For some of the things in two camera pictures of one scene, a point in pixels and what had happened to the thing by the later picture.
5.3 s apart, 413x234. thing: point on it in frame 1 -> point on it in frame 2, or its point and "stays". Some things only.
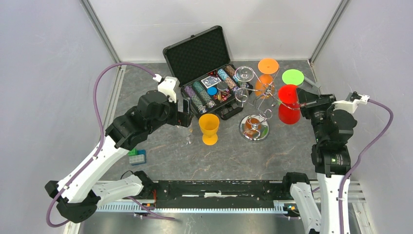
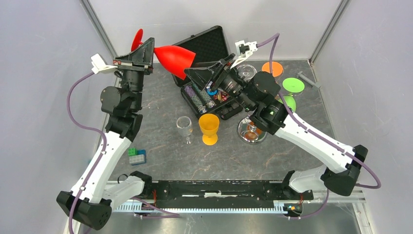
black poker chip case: x=200 y=64 stays
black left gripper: x=179 y=118 -> x=140 y=60
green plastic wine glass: x=292 y=76 -> x=291 y=85
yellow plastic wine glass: x=209 y=123 stays
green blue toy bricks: x=137 y=157 stays
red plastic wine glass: x=289 y=110 -> x=175 y=59
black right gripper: x=309 y=100 -> x=217 y=74
